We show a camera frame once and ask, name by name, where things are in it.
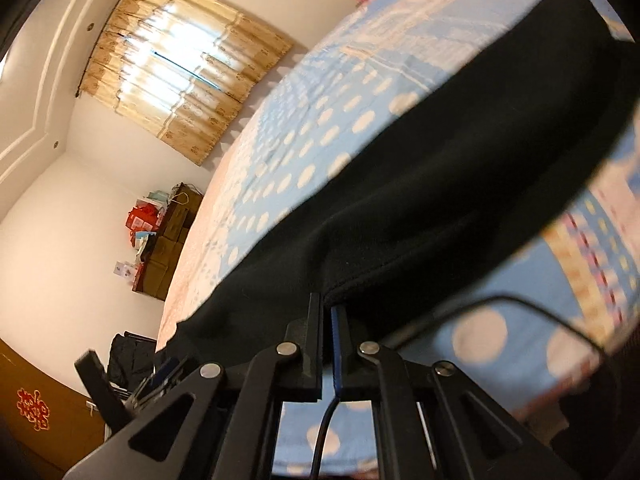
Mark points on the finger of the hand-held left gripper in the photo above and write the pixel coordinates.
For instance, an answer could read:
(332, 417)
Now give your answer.
(157, 385)
(102, 390)

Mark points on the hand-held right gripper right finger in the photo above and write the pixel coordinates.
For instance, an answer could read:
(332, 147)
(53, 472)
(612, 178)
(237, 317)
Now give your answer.
(338, 350)

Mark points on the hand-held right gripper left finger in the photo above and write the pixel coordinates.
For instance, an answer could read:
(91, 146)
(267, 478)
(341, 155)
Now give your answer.
(314, 345)

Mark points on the black pants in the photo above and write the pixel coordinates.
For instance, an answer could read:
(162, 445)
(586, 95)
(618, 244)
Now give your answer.
(450, 160)

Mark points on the black bag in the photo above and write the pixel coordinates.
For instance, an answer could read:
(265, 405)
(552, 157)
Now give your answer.
(131, 360)

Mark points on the brown wooden door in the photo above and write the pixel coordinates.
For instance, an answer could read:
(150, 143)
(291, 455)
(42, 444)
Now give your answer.
(55, 425)

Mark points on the red paper emblem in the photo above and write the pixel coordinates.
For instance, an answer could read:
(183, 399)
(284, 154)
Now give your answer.
(34, 407)

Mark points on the small white box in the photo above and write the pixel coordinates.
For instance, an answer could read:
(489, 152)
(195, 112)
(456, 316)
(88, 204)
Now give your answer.
(124, 270)

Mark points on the brown wooden dresser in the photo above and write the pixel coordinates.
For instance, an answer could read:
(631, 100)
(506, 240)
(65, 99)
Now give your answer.
(167, 255)

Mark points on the red gift bag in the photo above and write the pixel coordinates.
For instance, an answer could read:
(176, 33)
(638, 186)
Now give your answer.
(142, 217)

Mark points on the teal gift bag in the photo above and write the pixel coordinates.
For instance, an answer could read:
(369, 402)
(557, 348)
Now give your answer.
(159, 197)

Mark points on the blue dotted printed blanket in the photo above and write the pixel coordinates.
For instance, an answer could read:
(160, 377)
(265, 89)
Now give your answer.
(350, 85)

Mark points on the person's dark clothing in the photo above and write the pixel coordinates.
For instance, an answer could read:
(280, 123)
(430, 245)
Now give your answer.
(600, 435)

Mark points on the yellow patterned curtain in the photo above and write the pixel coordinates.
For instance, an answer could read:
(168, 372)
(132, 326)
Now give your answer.
(175, 70)

